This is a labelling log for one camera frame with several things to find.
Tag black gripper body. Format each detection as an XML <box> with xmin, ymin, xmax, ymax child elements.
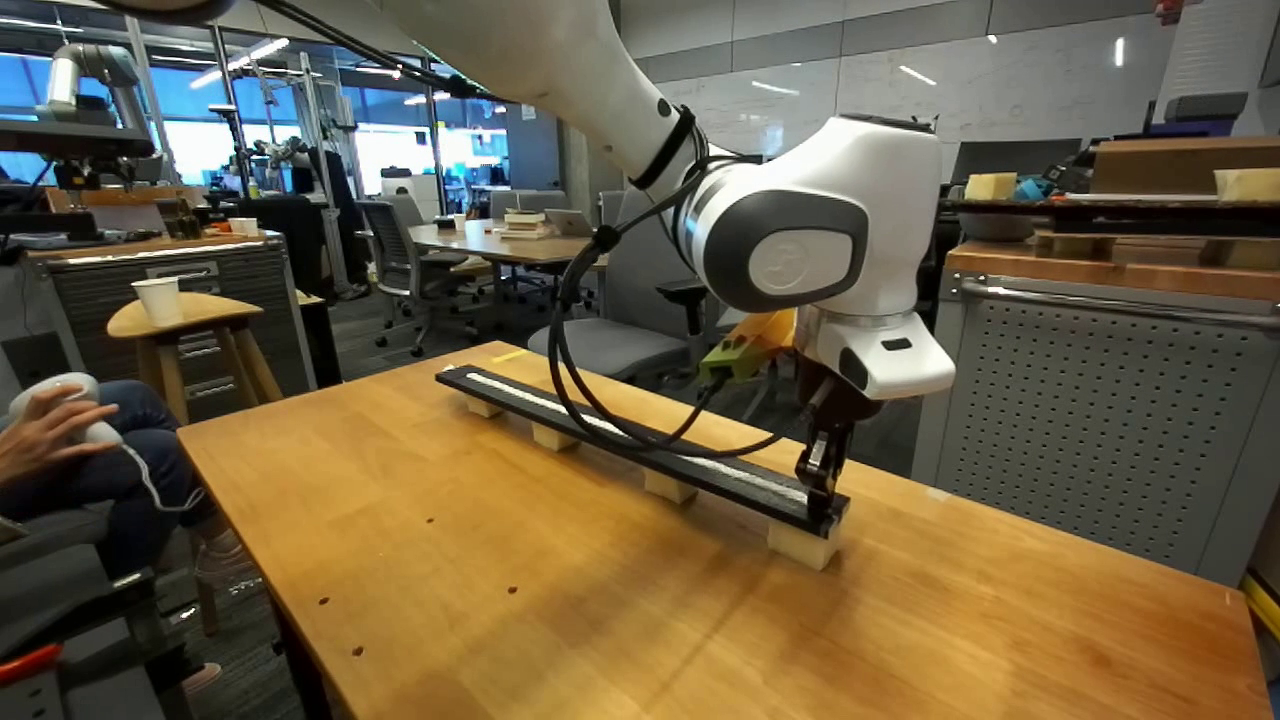
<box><xmin>796</xmin><ymin>366</ymin><xmax>888</xmax><ymax>439</ymax></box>

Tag white handheld controller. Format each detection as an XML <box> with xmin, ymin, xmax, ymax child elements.
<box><xmin>7</xmin><ymin>366</ymin><xmax>130</xmax><ymax>452</ymax></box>

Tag person's hand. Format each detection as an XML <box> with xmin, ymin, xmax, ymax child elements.
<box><xmin>0</xmin><ymin>383</ymin><xmax>126</xmax><ymax>493</ymax></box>

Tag grey office chair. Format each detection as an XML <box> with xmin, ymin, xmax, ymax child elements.
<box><xmin>524</xmin><ymin>216</ymin><xmax>712</xmax><ymax>393</ymax></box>

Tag grey perforated metal cabinet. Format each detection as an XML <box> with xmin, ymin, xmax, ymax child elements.
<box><xmin>914</xmin><ymin>236</ymin><xmax>1280</xmax><ymax>593</ymax></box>

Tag yellow foam block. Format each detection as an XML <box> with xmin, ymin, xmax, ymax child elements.
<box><xmin>959</xmin><ymin>167</ymin><xmax>1026</xmax><ymax>208</ymax></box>
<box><xmin>1214</xmin><ymin>167</ymin><xmax>1280</xmax><ymax>208</ymax></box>

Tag black tray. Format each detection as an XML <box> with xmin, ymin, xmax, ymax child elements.
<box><xmin>935</xmin><ymin>193</ymin><xmax>1280</xmax><ymax>242</ymax></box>

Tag beige stacked boxes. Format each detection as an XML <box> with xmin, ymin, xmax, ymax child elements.
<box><xmin>496</xmin><ymin>208</ymin><xmax>552</xmax><ymax>242</ymax></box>

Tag brown cardboard box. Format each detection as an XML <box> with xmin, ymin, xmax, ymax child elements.
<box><xmin>1088</xmin><ymin>137</ymin><xmax>1280</xmax><ymax>201</ymax></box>

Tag yellow bar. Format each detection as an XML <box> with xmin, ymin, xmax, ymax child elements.
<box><xmin>1241</xmin><ymin>573</ymin><xmax>1280</xmax><ymax>648</ymax></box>

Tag black mesh office chair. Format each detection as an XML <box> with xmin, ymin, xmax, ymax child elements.
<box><xmin>351</xmin><ymin>193</ymin><xmax>453</xmax><ymax>355</ymax></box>

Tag dark drawer cabinet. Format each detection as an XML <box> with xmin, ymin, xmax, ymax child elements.
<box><xmin>20</xmin><ymin>228</ymin><xmax>319</xmax><ymax>425</ymax></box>

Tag round wooden stool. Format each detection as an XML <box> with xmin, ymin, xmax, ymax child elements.
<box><xmin>100</xmin><ymin>286</ymin><xmax>293</xmax><ymax>426</ymax></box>

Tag light sneaker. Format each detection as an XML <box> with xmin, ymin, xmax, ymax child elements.
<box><xmin>177</xmin><ymin>654</ymin><xmax>230</xmax><ymax>703</ymax></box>

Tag person's leg in jeans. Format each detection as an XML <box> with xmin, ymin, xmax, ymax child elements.
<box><xmin>0</xmin><ymin>375</ymin><xmax>204</xmax><ymax>584</ymax></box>

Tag white paper cup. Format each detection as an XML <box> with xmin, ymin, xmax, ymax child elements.
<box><xmin>130</xmin><ymin>272</ymin><xmax>188</xmax><ymax>325</ymax></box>

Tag red chair part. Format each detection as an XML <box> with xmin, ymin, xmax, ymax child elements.
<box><xmin>0</xmin><ymin>639</ymin><xmax>68</xmax><ymax>691</ymax></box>

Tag white lamp head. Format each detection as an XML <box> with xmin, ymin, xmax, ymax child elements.
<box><xmin>36</xmin><ymin>35</ymin><xmax>89</xmax><ymax>119</ymax></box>

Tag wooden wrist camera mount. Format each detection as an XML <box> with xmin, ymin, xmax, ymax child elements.
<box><xmin>698</xmin><ymin>308</ymin><xmax>804</xmax><ymax>383</ymax></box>

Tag long black grooved rail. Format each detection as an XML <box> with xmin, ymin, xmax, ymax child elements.
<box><xmin>431</xmin><ymin>361</ymin><xmax>857</xmax><ymax>542</ymax></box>

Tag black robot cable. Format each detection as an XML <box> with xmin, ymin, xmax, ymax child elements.
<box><xmin>543</xmin><ymin>156</ymin><xmax>815</xmax><ymax>465</ymax></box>

